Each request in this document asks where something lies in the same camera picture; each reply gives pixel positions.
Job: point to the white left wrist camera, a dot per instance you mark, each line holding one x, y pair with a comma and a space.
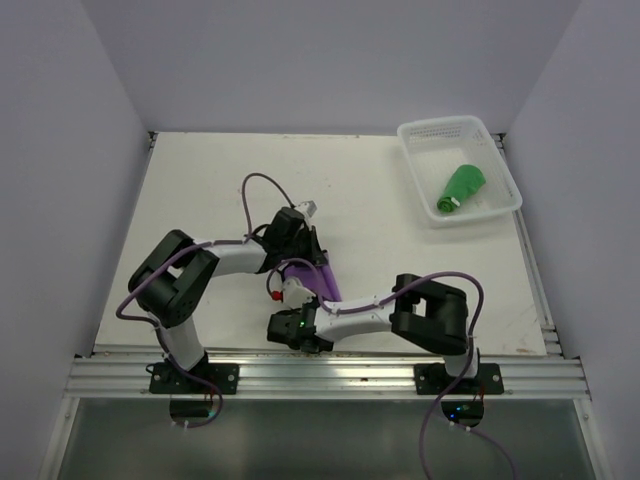
307, 208

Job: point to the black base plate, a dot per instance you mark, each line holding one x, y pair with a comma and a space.
167, 380
432, 379

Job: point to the green microfiber towel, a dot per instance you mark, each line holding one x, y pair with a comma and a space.
464, 183

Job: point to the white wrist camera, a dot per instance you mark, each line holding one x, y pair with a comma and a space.
295, 294
307, 208

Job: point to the aluminium mounting rail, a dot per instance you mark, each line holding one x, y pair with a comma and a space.
341, 376

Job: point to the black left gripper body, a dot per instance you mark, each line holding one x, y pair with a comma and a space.
302, 246

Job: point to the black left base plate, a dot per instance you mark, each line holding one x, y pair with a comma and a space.
167, 380

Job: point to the black and purple towel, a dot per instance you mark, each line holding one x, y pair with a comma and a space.
320, 280

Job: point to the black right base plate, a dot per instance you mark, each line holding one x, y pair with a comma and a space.
432, 379

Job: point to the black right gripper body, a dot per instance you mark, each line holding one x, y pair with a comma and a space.
321, 350

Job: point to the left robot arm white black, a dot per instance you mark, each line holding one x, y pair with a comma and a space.
166, 288

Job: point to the white plastic basket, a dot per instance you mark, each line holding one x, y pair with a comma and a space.
434, 149

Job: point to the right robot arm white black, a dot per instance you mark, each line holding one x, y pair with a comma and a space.
437, 313

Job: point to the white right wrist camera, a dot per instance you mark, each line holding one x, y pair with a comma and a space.
295, 294

